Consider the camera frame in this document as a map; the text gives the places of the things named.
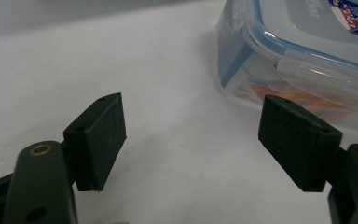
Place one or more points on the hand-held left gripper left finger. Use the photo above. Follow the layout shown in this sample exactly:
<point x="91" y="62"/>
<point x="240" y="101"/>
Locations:
<point x="96" y="143"/>

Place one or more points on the clear plastic food container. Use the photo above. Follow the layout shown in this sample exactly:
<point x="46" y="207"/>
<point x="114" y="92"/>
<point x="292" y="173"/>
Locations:
<point x="295" y="37"/>

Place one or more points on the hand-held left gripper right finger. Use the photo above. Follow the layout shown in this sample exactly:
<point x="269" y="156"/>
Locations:
<point x="301" y="146"/>

